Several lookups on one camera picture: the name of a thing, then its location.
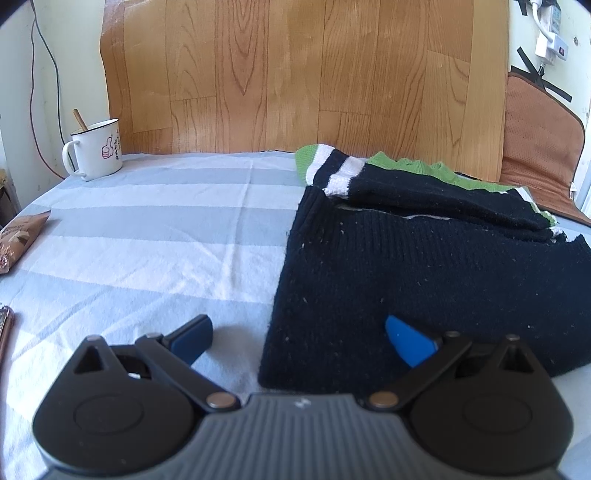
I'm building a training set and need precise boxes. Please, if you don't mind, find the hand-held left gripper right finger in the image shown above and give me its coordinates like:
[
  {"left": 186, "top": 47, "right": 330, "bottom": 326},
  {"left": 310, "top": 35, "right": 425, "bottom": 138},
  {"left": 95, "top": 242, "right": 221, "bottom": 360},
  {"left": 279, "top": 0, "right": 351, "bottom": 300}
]
[{"left": 365, "top": 315, "right": 539, "bottom": 411}]

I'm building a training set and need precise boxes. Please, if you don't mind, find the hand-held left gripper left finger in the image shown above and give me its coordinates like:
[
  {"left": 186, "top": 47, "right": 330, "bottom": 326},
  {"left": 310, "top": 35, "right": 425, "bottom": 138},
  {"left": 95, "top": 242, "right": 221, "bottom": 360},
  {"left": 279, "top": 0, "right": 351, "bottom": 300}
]
[{"left": 69, "top": 314, "right": 242, "bottom": 413}]

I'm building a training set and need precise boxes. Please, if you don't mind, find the navy knit sweater green trim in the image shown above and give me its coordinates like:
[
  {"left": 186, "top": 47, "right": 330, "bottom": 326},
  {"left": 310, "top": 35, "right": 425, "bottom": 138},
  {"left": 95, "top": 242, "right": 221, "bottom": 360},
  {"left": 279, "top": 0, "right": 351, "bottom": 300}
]
[{"left": 257, "top": 144, "right": 591, "bottom": 393}]

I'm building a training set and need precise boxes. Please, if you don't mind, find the striped blue white bed sheet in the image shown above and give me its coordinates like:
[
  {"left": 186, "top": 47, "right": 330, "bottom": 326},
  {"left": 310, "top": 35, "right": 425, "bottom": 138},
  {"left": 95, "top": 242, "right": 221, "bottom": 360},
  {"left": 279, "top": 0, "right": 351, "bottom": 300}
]
[{"left": 0, "top": 150, "right": 591, "bottom": 480}]

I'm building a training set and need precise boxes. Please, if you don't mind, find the brown snack packet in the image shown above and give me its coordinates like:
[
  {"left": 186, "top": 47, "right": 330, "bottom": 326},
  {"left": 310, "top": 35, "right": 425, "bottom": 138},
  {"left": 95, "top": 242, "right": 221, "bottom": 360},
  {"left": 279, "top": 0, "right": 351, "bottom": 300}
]
[{"left": 0, "top": 210, "right": 51, "bottom": 275}]

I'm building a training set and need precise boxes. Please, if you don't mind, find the white enamel mug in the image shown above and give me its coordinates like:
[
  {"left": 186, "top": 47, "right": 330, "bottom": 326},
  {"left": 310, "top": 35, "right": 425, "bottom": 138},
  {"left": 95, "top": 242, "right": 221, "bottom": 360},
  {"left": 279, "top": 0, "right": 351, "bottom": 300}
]
[{"left": 62, "top": 119, "right": 123, "bottom": 182}]

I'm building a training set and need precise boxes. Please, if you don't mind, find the white framed frosted window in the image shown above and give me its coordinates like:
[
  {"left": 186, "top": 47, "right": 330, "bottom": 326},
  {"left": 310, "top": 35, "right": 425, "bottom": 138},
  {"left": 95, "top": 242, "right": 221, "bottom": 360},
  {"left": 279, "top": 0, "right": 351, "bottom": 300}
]
[{"left": 573, "top": 106, "right": 591, "bottom": 220}]

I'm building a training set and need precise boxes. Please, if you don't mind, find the brown mesh seat cushion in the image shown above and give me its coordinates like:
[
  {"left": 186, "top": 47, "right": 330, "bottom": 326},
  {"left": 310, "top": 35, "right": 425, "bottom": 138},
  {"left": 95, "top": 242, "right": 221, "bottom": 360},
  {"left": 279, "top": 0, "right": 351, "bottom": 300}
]
[{"left": 499, "top": 67, "right": 591, "bottom": 227}]

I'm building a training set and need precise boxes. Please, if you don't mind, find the wood pattern vinyl sheet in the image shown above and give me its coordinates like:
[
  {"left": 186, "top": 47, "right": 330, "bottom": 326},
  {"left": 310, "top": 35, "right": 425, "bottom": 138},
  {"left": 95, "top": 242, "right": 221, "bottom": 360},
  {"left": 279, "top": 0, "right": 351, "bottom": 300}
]
[{"left": 100, "top": 0, "right": 511, "bottom": 183}]

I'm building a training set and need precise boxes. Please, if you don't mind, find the white power strip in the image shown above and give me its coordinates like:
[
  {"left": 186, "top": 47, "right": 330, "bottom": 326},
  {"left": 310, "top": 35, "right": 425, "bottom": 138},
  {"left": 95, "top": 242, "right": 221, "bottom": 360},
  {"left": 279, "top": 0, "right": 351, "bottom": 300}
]
[{"left": 536, "top": 0, "right": 570, "bottom": 63}]

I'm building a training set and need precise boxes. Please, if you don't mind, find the dark cable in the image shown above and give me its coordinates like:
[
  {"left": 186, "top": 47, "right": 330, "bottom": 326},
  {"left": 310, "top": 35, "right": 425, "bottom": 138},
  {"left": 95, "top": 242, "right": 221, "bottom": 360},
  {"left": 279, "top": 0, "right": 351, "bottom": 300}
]
[{"left": 33, "top": 14, "right": 65, "bottom": 146}]

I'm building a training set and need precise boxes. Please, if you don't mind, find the red cable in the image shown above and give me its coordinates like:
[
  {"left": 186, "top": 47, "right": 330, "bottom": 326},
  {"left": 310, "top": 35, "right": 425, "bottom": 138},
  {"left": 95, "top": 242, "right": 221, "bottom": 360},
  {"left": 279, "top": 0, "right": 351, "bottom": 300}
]
[{"left": 28, "top": 0, "right": 68, "bottom": 180}]

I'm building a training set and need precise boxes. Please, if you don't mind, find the white plug with cord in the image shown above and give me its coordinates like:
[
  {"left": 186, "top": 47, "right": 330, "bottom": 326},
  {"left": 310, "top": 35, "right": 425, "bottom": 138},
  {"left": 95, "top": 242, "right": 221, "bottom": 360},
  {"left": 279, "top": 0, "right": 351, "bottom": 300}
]
[{"left": 529, "top": 0, "right": 550, "bottom": 35}]

